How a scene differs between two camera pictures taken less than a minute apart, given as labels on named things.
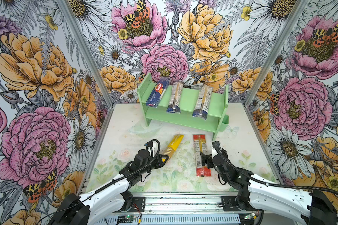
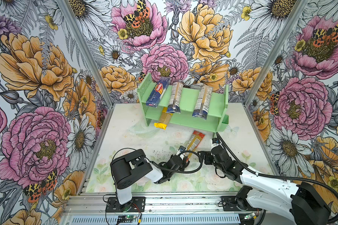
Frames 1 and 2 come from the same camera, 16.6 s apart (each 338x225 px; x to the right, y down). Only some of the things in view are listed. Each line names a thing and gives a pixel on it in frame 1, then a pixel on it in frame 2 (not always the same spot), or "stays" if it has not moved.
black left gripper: [161, 163] → [183, 166]
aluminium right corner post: [300, 6] stays
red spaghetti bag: [200, 145] → [195, 139]
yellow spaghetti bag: [173, 145] → [165, 118]
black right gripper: [209, 158] stays
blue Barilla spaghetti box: [157, 91] stays
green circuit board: [126, 217] stays
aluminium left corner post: [91, 51] stays
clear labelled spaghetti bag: [202, 107] stays
